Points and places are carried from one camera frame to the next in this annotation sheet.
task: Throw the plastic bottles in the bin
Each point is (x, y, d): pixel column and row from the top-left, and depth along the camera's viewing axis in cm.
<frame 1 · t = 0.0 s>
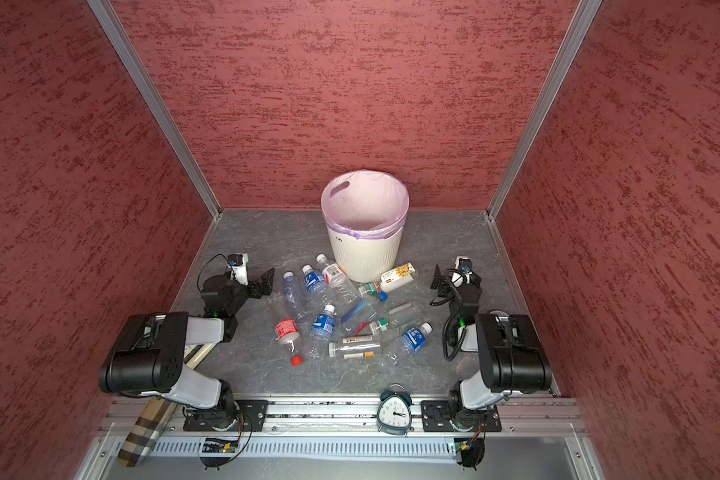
left hand: (260, 272, 93), fingers open
right hand: (449, 270, 92), fingers open
white ribbed waste bin: (364, 260, 91), point 14 cm above the table
purple bin liner bag: (365, 203, 101), point 19 cm above the table
purple tinted plastic bottle: (296, 298, 94), point 4 cm above the table
blue label bottle left: (317, 284, 96), point 5 cm above the table
white red label bottle: (335, 279, 97), point 5 cm above the table
green label clear bottle: (367, 289, 96), point 4 cm above the table
blue label bottle centre: (323, 327, 85), point 7 cm above the table
red label red cap bottle: (287, 332, 85), point 6 cm above the table
green cap clear bottle: (404, 317, 93), on the table
clear tube white label: (332, 348, 83), point 5 cm above the table
clear tube yellow tip: (367, 354, 83), point 4 cm above the table

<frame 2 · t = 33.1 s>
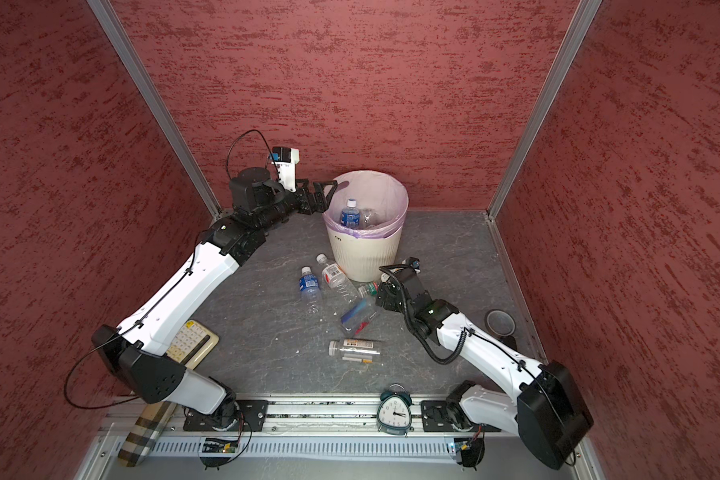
left hand: (321, 187, 70), fingers open
right hand: (387, 298, 84), fingers open
blue label bottle left: (310, 290, 95), point 5 cm above the table
blue label bottle centre: (350, 215, 100), point 17 cm above the table
brown tape roll: (500, 322, 92), on the table
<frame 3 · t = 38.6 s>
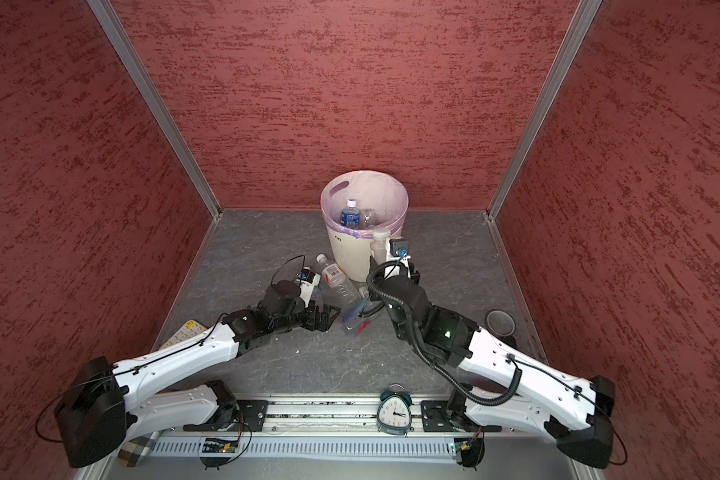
left hand: (326, 312, 81), fingers open
right hand: (379, 265, 67), fingers open
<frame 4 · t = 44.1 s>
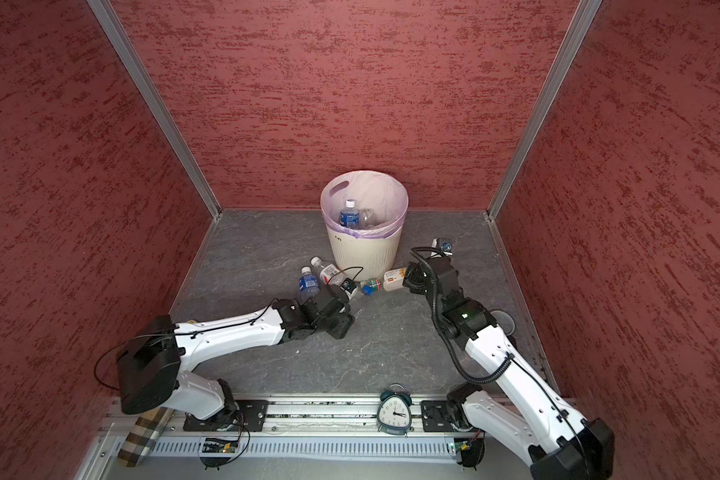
left hand: (342, 320, 83), fingers open
right hand: (419, 271, 78), fingers open
